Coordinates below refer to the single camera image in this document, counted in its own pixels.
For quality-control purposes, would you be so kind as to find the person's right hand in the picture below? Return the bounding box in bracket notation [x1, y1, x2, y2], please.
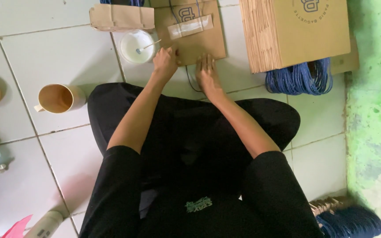
[195, 54, 224, 98]

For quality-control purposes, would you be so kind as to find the person's left hand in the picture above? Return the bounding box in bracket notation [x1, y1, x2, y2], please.
[152, 46, 181, 80]

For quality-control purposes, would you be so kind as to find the brown paper bag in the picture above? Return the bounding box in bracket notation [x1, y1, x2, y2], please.
[153, 0, 227, 67]

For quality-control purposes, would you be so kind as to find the brown paper strip with tape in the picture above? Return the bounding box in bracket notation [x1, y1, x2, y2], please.
[167, 14, 214, 40]

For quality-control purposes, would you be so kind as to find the thin wooden glue stick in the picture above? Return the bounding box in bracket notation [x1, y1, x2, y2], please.
[136, 39, 162, 54]

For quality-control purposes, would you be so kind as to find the white bowl of glue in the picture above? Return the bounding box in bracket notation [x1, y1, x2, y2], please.
[119, 29, 157, 64]

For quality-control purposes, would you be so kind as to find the stack of folded paper strips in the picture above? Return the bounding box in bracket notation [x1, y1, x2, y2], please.
[89, 4, 155, 32]

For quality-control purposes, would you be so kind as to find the person's black clothing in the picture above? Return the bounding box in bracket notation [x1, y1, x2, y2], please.
[79, 82, 325, 238]

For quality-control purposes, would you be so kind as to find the stack of brown paper bags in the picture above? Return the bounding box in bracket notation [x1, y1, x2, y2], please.
[239, 0, 351, 74]

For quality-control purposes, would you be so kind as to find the flat brown cardboard piece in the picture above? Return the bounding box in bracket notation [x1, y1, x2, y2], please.
[330, 35, 360, 75]

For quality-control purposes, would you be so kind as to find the beige plastic mug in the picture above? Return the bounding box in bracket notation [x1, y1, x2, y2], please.
[34, 83, 87, 114]

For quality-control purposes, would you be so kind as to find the small stack of brown paper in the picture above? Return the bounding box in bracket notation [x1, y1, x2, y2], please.
[309, 196, 355, 217]

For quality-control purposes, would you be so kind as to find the white plastic tube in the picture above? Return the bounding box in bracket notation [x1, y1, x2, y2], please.
[23, 210, 64, 238]

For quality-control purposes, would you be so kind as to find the pink paper scrap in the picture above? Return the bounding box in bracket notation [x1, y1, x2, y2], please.
[1, 214, 34, 238]

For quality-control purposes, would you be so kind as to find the thin black cable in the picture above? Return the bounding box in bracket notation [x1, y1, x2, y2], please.
[185, 65, 205, 93]

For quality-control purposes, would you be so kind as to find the blue cord handle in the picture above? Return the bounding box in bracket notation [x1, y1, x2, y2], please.
[168, 0, 204, 24]

